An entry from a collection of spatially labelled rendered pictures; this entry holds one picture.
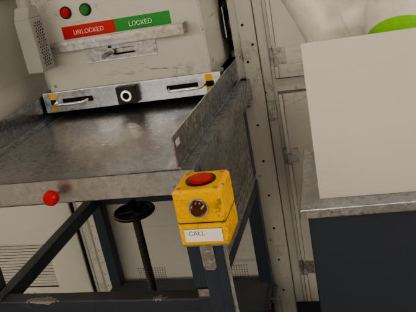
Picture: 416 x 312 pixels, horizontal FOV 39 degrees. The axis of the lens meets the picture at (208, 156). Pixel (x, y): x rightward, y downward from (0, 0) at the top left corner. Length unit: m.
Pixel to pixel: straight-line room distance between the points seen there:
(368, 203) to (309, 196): 0.12
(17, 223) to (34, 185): 0.97
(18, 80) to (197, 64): 0.60
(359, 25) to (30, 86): 1.09
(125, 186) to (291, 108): 0.72
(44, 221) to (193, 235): 1.31
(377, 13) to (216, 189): 0.51
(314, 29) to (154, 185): 0.49
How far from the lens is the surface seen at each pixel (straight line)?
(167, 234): 2.05
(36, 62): 1.65
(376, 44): 1.07
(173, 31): 1.56
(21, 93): 1.93
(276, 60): 1.74
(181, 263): 2.10
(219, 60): 1.70
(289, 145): 1.82
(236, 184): 1.58
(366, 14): 1.24
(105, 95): 1.70
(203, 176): 0.94
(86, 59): 1.71
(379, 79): 1.08
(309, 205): 1.14
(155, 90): 1.65
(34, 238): 2.26
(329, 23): 1.31
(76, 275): 2.26
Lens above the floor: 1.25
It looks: 20 degrees down
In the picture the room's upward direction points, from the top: 11 degrees counter-clockwise
